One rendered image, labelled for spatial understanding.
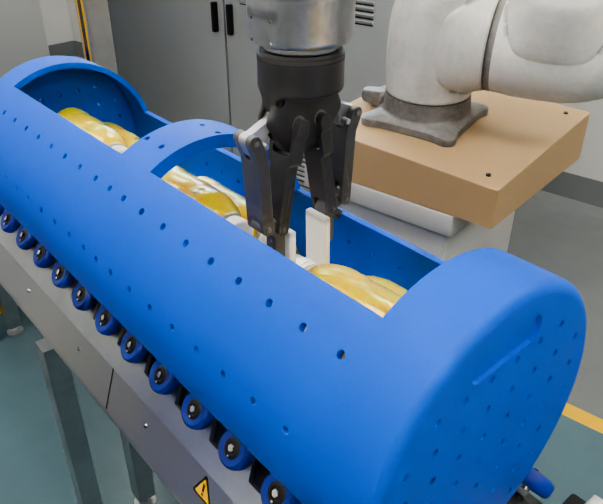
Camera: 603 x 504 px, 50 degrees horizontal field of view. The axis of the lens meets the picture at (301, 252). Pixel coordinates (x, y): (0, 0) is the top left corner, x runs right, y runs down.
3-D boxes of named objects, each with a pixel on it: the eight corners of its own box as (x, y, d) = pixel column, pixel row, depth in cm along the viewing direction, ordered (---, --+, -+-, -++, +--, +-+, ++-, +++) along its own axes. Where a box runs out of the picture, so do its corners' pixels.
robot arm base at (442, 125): (386, 88, 133) (388, 61, 130) (490, 112, 123) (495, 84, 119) (339, 119, 121) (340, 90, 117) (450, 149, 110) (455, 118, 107)
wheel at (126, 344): (140, 323, 86) (128, 320, 84) (157, 339, 83) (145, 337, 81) (125, 353, 86) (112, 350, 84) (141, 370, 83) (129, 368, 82)
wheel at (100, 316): (114, 298, 91) (102, 295, 89) (129, 313, 88) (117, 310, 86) (99, 326, 91) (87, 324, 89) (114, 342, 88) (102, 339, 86)
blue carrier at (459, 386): (148, 187, 126) (119, 37, 110) (559, 458, 68) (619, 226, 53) (1, 242, 111) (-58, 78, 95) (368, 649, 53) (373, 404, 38)
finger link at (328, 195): (289, 107, 59) (301, 100, 60) (308, 207, 66) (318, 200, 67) (318, 117, 56) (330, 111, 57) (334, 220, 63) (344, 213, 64)
